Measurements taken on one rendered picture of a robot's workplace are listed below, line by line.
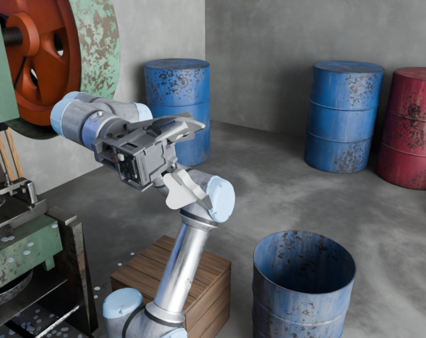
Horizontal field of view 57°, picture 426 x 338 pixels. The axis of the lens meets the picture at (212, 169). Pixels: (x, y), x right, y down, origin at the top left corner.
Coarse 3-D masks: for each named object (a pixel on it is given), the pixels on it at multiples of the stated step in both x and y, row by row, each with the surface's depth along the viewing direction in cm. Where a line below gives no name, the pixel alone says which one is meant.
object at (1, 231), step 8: (0, 200) 147; (8, 200) 148; (0, 208) 143; (8, 208) 143; (16, 208) 143; (24, 208) 143; (0, 216) 138; (8, 216) 138; (16, 216) 138; (0, 224) 133; (8, 224) 149; (0, 232) 147; (8, 232) 150
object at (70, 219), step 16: (0, 176) 184; (48, 208) 174; (64, 224) 161; (80, 224) 163; (64, 240) 167; (80, 240) 165; (64, 256) 172; (80, 256) 167; (64, 272) 177; (80, 272) 170; (64, 288) 183; (80, 288) 174; (48, 304) 199; (64, 304) 189; (80, 304) 180; (64, 320) 195; (80, 320) 186; (96, 320) 186; (96, 336) 185
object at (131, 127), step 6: (174, 114) 69; (180, 114) 68; (186, 114) 68; (150, 120) 67; (126, 126) 66; (132, 126) 66; (138, 126) 66; (144, 126) 66; (192, 132) 69; (180, 138) 69; (186, 138) 69; (192, 138) 70
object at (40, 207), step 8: (0, 184) 176; (8, 192) 170; (16, 200) 163; (24, 200) 164; (40, 200) 163; (32, 208) 160; (40, 208) 163; (24, 216) 158; (32, 216) 161; (16, 224) 155
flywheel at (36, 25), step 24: (0, 0) 157; (24, 0) 151; (48, 0) 142; (0, 24) 168; (24, 24) 149; (48, 24) 146; (72, 24) 134; (24, 48) 154; (48, 48) 152; (72, 48) 139; (24, 72) 167; (48, 72) 157; (72, 72) 143; (24, 96) 172; (48, 96) 162; (48, 120) 162
